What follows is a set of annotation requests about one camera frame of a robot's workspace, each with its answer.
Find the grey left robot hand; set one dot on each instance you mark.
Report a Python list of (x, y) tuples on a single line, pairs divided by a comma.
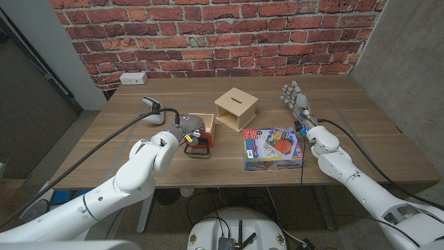
[(189, 126)]

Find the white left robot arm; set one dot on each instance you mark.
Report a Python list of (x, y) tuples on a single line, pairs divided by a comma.
[(132, 177)]

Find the blue floor pad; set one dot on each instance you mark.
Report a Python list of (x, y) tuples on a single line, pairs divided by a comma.
[(62, 197)]

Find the small grey computer box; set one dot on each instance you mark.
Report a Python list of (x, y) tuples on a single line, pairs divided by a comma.
[(226, 243)]

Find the wooden drawer with red front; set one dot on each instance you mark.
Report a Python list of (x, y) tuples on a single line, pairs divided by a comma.
[(207, 138)]

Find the black antenna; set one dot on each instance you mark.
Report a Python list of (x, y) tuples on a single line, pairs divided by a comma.
[(249, 239), (239, 232)]

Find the white game controller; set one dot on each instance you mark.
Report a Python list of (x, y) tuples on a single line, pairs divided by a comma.
[(154, 118)]

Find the printed red brick backdrop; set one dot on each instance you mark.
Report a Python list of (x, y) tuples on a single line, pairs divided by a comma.
[(222, 38)]

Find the colourful toy package box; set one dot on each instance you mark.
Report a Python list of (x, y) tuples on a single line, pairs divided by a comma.
[(272, 147)]

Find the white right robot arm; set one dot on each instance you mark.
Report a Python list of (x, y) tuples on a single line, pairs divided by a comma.
[(360, 187)]

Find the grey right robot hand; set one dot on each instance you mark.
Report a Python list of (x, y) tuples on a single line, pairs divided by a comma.
[(300, 100)]

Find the wooden box with slot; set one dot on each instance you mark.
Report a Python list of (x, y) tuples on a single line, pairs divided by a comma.
[(236, 100)]

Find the dark table leg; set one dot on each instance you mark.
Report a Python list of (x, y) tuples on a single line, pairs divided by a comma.
[(324, 208)]

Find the white table leg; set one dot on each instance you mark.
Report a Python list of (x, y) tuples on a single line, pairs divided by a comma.
[(144, 218)]

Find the white robot torso base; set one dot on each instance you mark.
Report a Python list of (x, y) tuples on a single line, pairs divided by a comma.
[(239, 222)]

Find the white power outlet strip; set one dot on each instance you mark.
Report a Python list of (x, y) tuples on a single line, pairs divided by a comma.
[(133, 78)]

